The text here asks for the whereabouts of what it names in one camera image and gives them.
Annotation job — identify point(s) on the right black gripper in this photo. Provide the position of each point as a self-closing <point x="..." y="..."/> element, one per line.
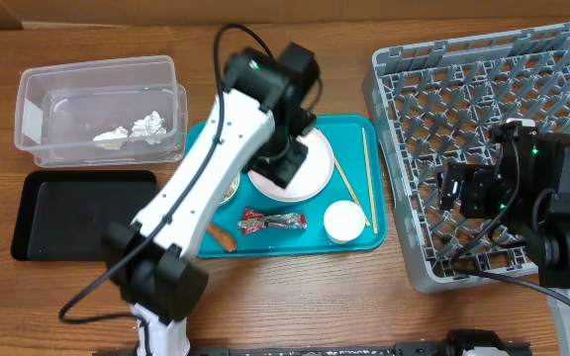
<point x="473" y="187"/>

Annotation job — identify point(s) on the red foil snack wrapper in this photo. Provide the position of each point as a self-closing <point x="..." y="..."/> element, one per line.
<point x="253" y="221"/>

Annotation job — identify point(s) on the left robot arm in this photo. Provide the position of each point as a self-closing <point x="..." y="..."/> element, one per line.
<point x="254" y="125"/>

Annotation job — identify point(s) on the wooden chopstick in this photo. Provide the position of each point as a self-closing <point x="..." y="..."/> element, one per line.
<point x="369" y="181"/>
<point x="349" y="188"/>

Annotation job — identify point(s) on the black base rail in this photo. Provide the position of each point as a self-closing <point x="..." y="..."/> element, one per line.
<point x="457" y="342"/>

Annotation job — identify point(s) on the white bowl with food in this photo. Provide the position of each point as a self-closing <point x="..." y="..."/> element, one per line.
<point x="231" y="191"/>

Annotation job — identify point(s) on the large pink plate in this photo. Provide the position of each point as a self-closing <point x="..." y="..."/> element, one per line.
<point x="311" y="178"/>

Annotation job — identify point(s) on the white cup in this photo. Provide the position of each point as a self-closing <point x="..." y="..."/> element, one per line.
<point x="343" y="221"/>

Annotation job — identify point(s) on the grey dishwasher rack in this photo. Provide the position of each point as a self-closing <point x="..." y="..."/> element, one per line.
<point x="434" y="103"/>

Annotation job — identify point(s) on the white tissue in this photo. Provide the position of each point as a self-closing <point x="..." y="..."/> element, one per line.
<point x="150" y="127"/>

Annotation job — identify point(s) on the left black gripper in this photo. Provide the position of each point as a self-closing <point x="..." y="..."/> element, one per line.
<point x="284" y="172"/>

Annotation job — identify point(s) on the orange carrot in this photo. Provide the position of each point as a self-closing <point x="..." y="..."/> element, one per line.
<point x="225" y="239"/>

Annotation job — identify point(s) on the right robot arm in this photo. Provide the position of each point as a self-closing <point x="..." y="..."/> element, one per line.
<point x="528" y="193"/>

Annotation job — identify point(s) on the clear plastic storage bin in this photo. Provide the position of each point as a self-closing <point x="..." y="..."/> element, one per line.
<point x="61" y="108"/>

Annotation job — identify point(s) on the black plastic tray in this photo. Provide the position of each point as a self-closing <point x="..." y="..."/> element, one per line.
<point x="62" y="214"/>

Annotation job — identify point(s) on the teal serving tray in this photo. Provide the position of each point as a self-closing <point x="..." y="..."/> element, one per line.
<point x="344" y="135"/>

